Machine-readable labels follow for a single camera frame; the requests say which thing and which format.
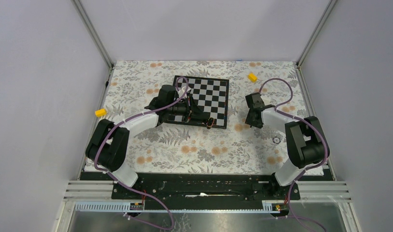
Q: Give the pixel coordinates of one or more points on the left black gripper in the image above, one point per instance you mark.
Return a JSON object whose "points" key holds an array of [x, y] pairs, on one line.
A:
{"points": [[193, 112]]}

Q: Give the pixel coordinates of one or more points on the floral patterned table mat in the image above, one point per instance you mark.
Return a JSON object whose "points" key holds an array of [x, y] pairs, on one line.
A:
{"points": [[177, 147]]}

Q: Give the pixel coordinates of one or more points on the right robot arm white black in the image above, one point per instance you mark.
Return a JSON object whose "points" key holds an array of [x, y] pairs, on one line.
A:
{"points": [[305, 140]]}

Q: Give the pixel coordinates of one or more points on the yellow block left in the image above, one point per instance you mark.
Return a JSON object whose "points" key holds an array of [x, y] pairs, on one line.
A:
{"points": [[100, 112]]}

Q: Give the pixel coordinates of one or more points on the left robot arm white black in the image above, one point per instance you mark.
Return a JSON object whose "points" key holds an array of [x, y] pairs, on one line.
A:
{"points": [[108, 145]]}

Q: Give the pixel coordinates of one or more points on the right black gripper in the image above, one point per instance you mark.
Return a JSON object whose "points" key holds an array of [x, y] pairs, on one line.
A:
{"points": [[249, 122]]}

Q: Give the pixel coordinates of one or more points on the black white checkerboard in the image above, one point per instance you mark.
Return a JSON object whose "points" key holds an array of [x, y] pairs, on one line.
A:
{"points": [[211, 96]]}

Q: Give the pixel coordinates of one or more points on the yellow block right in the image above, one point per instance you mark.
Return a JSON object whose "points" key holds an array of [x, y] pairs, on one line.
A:
{"points": [[252, 77]]}

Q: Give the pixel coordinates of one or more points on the yellow block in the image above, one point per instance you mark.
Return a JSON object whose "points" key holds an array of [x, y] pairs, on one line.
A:
{"points": [[252, 77], [100, 112]]}

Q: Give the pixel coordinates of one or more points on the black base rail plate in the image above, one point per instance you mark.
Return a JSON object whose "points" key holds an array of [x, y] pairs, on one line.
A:
{"points": [[214, 191]]}

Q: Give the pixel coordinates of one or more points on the black earbud charging case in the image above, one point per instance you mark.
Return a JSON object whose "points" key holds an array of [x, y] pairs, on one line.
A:
{"points": [[209, 123]]}

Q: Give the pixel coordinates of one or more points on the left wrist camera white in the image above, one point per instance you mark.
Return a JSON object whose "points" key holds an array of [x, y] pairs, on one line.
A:
{"points": [[184, 92]]}

